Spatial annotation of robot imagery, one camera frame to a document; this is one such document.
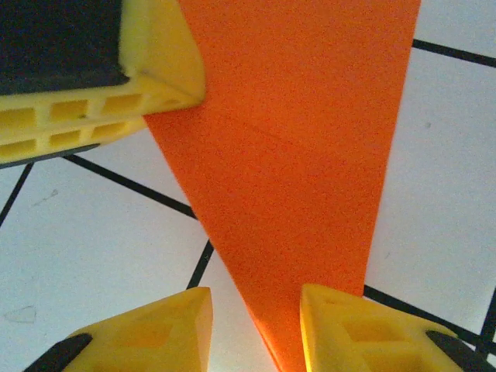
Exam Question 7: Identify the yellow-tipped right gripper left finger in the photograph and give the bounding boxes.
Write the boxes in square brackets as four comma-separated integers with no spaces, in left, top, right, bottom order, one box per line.
[22,286,215,372]

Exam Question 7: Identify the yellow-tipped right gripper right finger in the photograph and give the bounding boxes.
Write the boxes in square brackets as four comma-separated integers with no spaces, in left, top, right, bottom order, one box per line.
[299,282,494,372]

